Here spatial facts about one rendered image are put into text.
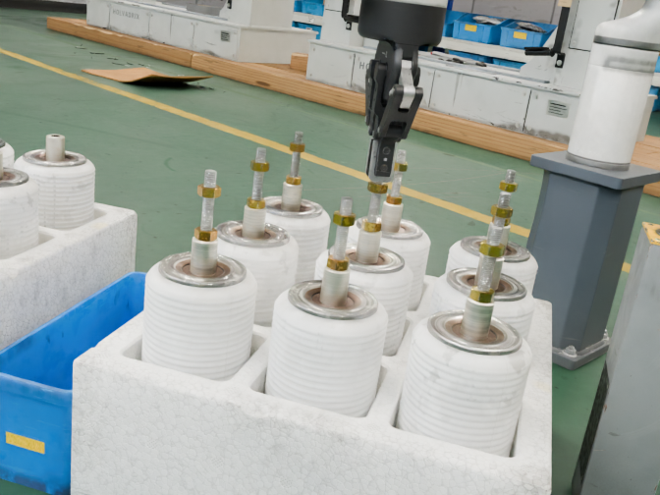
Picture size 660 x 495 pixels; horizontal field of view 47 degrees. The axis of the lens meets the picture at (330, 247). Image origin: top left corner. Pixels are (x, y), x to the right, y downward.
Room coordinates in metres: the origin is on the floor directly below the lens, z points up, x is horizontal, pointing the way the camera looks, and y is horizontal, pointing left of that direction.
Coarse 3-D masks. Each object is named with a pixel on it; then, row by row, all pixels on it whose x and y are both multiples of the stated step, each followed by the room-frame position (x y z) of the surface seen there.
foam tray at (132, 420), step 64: (128, 384) 0.54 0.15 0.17; (192, 384) 0.54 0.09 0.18; (256, 384) 0.57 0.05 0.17; (384, 384) 0.58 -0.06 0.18; (128, 448) 0.54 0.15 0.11; (192, 448) 0.52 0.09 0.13; (256, 448) 0.51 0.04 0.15; (320, 448) 0.50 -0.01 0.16; (384, 448) 0.49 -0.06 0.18; (448, 448) 0.49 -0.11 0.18; (512, 448) 0.55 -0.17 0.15
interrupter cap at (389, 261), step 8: (352, 248) 0.71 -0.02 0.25; (384, 248) 0.72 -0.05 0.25; (352, 256) 0.70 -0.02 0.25; (384, 256) 0.70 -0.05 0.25; (392, 256) 0.70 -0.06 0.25; (400, 256) 0.71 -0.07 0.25; (352, 264) 0.66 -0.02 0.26; (360, 264) 0.67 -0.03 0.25; (368, 264) 0.67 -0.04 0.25; (376, 264) 0.68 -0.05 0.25; (384, 264) 0.68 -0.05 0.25; (392, 264) 0.68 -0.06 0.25; (400, 264) 0.68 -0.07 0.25; (368, 272) 0.66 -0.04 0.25; (376, 272) 0.66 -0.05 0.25; (384, 272) 0.66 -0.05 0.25; (392, 272) 0.67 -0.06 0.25
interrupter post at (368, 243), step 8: (360, 232) 0.69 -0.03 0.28; (368, 232) 0.69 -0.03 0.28; (376, 232) 0.69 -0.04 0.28; (360, 240) 0.69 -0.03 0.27; (368, 240) 0.68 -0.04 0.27; (376, 240) 0.69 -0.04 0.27; (360, 248) 0.69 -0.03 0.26; (368, 248) 0.68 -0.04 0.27; (376, 248) 0.69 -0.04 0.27; (360, 256) 0.69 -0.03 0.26; (368, 256) 0.68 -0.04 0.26; (376, 256) 0.69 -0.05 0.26
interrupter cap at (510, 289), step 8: (448, 272) 0.68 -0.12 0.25; (456, 272) 0.68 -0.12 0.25; (464, 272) 0.69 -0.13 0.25; (472, 272) 0.69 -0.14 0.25; (448, 280) 0.66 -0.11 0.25; (456, 280) 0.66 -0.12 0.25; (464, 280) 0.67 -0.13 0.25; (472, 280) 0.68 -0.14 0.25; (504, 280) 0.68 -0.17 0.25; (512, 280) 0.68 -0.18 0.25; (456, 288) 0.65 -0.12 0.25; (464, 288) 0.64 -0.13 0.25; (504, 288) 0.67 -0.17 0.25; (512, 288) 0.66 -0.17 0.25; (520, 288) 0.66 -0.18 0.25; (496, 296) 0.63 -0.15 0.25; (504, 296) 0.64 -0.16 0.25; (512, 296) 0.64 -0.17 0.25; (520, 296) 0.64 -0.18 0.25
